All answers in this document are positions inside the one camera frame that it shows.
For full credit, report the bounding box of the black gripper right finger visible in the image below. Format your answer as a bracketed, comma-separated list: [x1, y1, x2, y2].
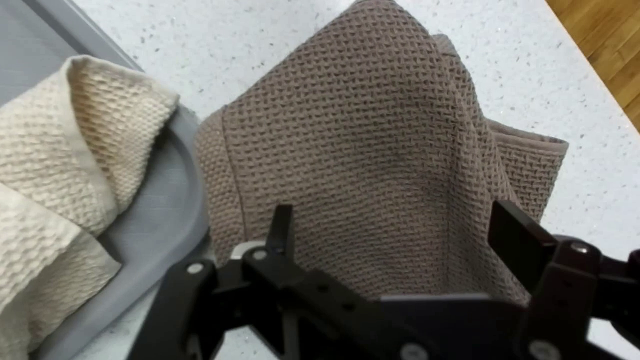
[488, 199, 640, 360]

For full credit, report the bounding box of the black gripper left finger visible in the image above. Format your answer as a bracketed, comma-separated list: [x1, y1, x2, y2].
[127, 202, 436, 360]

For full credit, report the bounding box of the brown waffle towel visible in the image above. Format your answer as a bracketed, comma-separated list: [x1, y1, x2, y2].
[193, 0, 573, 310]

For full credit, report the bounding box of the grey tray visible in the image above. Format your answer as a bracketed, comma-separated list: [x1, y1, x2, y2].
[0, 0, 220, 360]

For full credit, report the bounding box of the cream waffle towel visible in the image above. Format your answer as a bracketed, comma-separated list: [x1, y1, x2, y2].
[0, 52, 182, 360]

